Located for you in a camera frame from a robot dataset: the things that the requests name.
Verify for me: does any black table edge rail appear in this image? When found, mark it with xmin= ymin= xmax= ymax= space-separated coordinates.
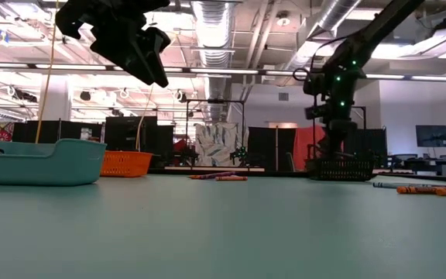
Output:
xmin=145 ymin=167 xmax=446 ymax=182

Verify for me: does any low black partition panel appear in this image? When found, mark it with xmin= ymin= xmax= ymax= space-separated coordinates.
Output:
xmin=12 ymin=120 xmax=105 ymax=144

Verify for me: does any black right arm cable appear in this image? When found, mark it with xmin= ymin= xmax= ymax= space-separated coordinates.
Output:
xmin=292 ymin=67 xmax=314 ymax=82

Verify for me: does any thin yellow hanging cord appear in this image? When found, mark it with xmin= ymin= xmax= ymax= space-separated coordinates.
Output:
xmin=136 ymin=84 xmax=155 ymax=152

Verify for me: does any black plastic mesh basket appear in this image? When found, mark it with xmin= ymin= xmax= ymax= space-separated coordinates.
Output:
xmin=306 ymin=157 xmax=375 ymax=182

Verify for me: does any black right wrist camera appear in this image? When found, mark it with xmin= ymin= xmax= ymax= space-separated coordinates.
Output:
xmin=304 ymin=104 xmax=329 ymax=120

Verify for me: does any small black robot rig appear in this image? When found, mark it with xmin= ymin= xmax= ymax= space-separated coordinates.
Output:
xmin=170 ymin=146 xmax=200 ymax=167

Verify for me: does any ribbed silver ceiling duct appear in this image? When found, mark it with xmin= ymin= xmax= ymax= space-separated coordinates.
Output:
xmin=190 ymin=0 xmax=235 ymax=122

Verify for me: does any grey rectangular ceiling duct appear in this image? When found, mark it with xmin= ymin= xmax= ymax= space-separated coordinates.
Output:
xmin=307 ymin=17 xmax=417 ymax=44

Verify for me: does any orange red hanging cloth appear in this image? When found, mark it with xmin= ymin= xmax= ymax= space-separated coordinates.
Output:
xmin=293 ymin=126 xmax=327 ymax=171

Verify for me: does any long ceiling light bar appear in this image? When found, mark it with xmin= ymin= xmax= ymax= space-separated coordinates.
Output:
xmin=0 ymin=60 xmax=446 ymax=83

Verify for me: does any white leaf patterned cloth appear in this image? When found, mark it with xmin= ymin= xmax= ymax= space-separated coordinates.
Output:
xmin=194 ymin=122 xmax=244 ymax=167

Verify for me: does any teal plastic bin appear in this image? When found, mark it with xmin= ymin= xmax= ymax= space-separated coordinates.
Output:
xmin=0 ymin=138 xmax=108 ymax=186

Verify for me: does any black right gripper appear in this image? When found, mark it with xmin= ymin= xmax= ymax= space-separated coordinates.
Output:
xmin=323 ymin=87 xmax=359 ymax=158

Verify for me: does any purple crayon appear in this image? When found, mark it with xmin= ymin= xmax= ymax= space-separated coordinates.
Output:
xmin=199 ymin=171 xmax=236 ymax=180

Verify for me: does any dark computer monitor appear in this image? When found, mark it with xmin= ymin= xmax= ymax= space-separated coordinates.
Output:
xmin=415 ymin=124 xmax=446 ymax=148

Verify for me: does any smooth silver ceiling duct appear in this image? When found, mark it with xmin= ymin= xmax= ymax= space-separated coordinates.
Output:
xmin=280 ymin=0 xmax=363 ymax=81

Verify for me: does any tall black partition panel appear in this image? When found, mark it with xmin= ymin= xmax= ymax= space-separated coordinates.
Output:
xmin=105 ymin=115 xmax=159 ymax=153

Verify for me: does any orange plastic basket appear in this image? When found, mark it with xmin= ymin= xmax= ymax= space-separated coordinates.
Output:
xmin=99 ymin=150 xmax=153 ymax=178

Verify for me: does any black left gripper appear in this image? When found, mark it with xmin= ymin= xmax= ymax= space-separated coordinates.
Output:
xmin=55 ymin=0 xmax=172 ymax=88

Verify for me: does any small black green robot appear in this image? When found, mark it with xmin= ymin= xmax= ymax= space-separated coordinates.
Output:
xmin=229 ymin=146 xmax=249 ymax=167

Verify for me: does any white pillar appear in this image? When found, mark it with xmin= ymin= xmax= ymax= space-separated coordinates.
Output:
xmin=39 ymin=75 xmax=72 ymax=122

